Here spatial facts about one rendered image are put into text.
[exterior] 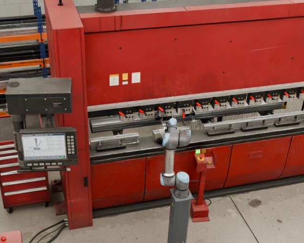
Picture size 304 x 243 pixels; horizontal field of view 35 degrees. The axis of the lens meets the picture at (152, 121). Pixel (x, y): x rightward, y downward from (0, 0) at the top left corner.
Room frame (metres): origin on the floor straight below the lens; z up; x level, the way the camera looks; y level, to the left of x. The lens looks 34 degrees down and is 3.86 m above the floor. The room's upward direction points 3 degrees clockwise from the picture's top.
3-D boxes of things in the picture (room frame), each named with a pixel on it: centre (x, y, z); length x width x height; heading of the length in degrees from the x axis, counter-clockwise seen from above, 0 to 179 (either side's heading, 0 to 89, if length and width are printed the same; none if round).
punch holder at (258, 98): (4.39, -1.09, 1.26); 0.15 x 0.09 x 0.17; 107
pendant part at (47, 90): (3.25, 0.90, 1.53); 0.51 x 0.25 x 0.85; 98
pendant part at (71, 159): (3.17, 0.84, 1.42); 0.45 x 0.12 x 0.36; 98
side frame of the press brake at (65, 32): (3.99, 0.83, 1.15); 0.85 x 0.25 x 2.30; 17
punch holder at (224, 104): (4.27, -0.70, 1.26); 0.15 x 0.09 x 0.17; 107
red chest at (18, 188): (4.00, 1.38, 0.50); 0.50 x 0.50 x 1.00; 17
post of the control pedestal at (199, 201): (3.91, -0.57, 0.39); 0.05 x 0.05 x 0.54; 10
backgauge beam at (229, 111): (4.51, -0.45, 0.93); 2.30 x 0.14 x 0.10; 107
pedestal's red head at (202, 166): (3.91, -0.57, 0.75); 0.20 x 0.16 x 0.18; 100
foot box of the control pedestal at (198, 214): (3.88, -0.57, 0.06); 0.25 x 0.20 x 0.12; 10
